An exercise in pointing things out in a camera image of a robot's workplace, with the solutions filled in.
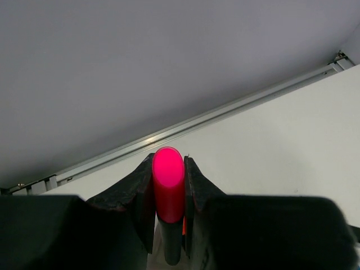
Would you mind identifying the orange highlighter marker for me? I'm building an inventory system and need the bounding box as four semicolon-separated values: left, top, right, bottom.
182;217;187;237

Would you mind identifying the aluminium table edge rail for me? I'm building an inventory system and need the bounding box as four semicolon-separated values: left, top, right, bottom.
1;51;355;195

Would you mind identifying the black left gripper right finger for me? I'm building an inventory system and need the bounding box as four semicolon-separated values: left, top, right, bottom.
183;157;359;269

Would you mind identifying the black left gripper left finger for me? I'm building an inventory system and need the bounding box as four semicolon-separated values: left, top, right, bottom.
1;155;155;269

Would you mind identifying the pink highlighter marker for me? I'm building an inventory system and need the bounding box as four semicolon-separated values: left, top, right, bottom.
152;147;185;266

